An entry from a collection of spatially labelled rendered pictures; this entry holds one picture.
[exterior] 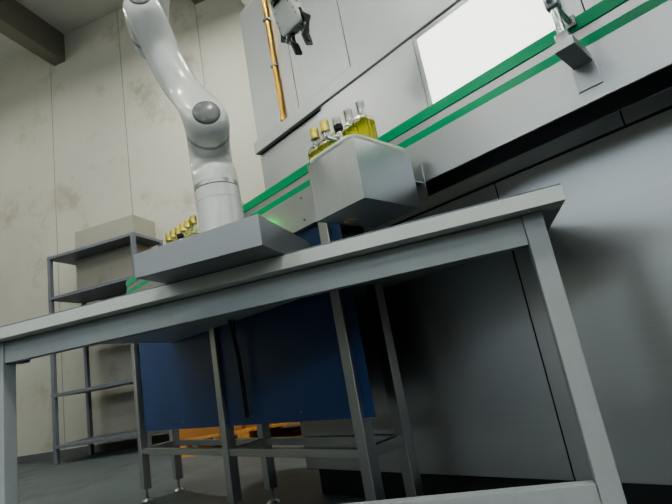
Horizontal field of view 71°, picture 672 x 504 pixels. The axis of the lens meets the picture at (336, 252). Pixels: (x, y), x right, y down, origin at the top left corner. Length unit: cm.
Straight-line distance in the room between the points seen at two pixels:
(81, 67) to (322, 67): 597
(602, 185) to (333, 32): 122
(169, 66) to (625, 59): 111
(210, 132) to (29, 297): 610
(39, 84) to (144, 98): 193
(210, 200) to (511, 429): 103
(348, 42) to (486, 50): 64
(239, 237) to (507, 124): 69
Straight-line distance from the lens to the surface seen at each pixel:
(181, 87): 142
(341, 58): 200
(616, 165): 135
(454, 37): 164
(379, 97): 175
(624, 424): 136
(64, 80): 791
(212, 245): 104
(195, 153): 141
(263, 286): 113
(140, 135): 659
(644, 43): 118
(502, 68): 131
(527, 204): 100
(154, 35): 152
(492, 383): 147
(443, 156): 131
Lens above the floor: 49
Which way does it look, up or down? 13 degrees up
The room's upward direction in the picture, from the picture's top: 10 degrees counter-clockwise
